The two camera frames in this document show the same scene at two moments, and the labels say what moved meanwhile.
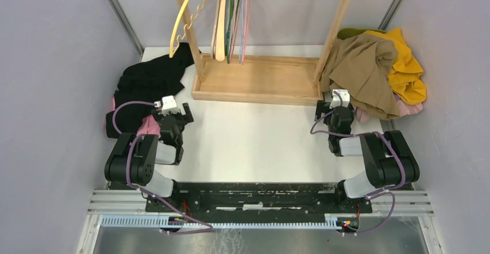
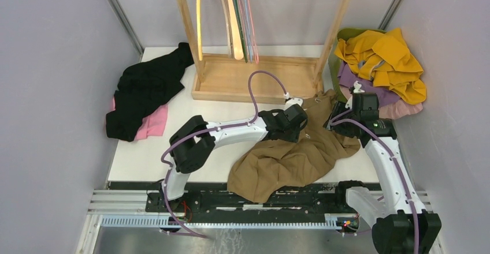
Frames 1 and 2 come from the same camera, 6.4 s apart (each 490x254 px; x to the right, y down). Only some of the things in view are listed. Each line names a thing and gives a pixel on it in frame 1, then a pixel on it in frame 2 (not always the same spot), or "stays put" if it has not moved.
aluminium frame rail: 127,209 stays put
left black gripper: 184,118 → 294,137
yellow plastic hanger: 171,52 → 199,17
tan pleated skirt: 362,64 → 258,168
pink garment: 149,125 stays put
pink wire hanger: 233,19 → 251,19
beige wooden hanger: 221,32 → 238,50
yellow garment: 405,74 stays put
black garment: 149,79 stays put
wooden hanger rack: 286,80 stays put
